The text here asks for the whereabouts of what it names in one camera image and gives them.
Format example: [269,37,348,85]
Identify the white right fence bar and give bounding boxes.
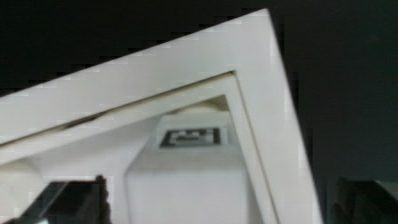
[237,9,324,224]

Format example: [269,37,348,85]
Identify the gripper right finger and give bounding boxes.
[329,178,398,224]

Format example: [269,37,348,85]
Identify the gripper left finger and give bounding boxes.
[11,175,112,224]

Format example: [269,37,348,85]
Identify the white square tabletop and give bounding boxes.
[0,73,281,224]

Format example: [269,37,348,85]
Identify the white fence bar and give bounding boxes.
[237,9,324,224]
[0,10,281,144]

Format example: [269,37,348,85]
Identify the white front fence bar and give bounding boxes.
[0,10,281,144]

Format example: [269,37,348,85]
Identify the white table leg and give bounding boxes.
[126,104,263,224]

